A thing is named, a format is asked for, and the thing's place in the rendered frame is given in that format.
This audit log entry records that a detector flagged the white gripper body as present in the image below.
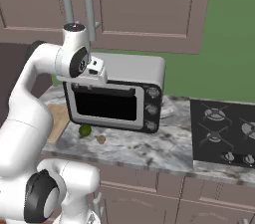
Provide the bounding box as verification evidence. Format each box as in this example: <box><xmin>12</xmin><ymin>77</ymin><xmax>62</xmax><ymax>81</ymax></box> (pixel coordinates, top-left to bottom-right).
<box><xmin>56</xmin><ymin>72</ymin><xmax>110</xmax><ymax>86</ymax></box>

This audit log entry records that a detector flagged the green lime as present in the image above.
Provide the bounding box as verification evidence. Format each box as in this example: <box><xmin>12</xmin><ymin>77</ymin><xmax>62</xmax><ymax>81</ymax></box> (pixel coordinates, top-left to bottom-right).
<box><xmin>79</xmin><ymin>123</ymin><xmax>93</xmax><ymax>138</ymax></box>

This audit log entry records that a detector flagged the wooden cutting board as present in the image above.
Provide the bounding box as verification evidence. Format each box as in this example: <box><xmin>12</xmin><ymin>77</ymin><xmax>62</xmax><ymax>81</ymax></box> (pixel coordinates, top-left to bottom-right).
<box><xmin>46</xmin><ymin>103</ymin><xmax>72</xmax><ymax>145</ymax></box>

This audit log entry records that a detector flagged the beige garlic bulb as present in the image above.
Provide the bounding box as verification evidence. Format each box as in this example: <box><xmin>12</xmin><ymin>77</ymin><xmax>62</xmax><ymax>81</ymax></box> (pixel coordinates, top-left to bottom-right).
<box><xmin>95</xmin><ymin>133</ymin><xmax>108</xmax><ymax>145</ymax></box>

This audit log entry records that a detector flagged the brown base cabinet door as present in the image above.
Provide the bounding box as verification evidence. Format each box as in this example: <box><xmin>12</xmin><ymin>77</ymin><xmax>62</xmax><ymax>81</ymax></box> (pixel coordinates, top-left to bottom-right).
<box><xmin>98</xmin><ymin>184</ymin><xmax>183</xmax><ymax>224</ymax></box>
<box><xmin>175</xmin><ymin>197</ymin><xmax>255</xmax><ymax>224</ymax></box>

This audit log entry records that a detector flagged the toaster oven glass door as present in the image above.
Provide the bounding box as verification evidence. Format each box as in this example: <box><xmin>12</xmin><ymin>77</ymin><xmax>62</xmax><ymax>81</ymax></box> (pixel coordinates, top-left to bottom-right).
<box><xmin>66</xmin><ymin>82</ymin><xmax>145</xmax><ymax>130</ymax></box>

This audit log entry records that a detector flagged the silver toaster oven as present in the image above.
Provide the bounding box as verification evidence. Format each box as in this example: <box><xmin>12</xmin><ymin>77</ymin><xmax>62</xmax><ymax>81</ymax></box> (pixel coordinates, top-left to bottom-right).
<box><xmin>62</xmin><ymin>52</ymin><xmax>166</xmax><ymax>134</ymax></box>

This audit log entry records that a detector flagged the toaster oven knob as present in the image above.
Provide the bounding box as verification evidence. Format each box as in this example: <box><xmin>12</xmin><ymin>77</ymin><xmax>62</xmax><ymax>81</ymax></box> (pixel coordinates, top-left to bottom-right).
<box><xmin>144</xmin><ymin>119</ymin><xmax>159</xmax><ymax>132</ymax></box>
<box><xmin>145</xmin><ymin>86</ymin><xmax>160</xmax><ymax>100</ymax></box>
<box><xmin>144</xmin><ymin>103</ymin><xmax>159</xmax><ymax>116</ymax></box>

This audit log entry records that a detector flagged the brown drawer front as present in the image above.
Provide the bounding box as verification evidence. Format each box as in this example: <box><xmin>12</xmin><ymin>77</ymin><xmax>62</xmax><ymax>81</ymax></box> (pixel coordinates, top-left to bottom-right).
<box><xmin>98</xmin><ymin>163</ymin><xmax>159</xmax><ymax>194</ymax></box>
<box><xmin>181</xmin><ymin>175</ymin><xmax>255</xmax><ymax>208</ymax></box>

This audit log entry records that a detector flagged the black gas hob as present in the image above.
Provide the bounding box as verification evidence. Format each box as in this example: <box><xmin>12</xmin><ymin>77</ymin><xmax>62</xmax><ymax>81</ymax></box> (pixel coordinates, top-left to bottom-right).
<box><xmin>189</xmin><ymin>98</ymin><xmax>255</xmax><ymax>170</ymax></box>

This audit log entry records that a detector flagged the white hob knob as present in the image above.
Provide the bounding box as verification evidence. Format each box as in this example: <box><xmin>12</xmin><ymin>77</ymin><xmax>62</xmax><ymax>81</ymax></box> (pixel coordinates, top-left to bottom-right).
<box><xmin>243</xmin><ymin>154</ymin><xmax>255</xmax><ymax>165</ymax></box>
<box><xmin>222</xmin><ymin>151</ymin><xmax>236</xmax><ymax>163</ymax></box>

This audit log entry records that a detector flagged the toaster oven door handle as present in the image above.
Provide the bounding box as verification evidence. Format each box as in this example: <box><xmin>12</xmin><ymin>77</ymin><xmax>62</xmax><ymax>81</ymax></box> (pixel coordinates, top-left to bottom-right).
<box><xmin>71</xmin><ymin>83</ymin><xmax>137</xmax><ymax>99</ymax></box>

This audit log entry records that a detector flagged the grey base cabinet handle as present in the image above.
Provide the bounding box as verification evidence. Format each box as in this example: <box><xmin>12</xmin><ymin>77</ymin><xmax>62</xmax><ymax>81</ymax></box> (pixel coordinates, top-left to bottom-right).
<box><xmin>92</xmin><ymin>191</ymin><xmax>104</xmax><ymax>218</ymax></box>
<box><xmin>238</xmin><ymin>217</ymin><xmax>255</xmax><ymax>224</ymax></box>

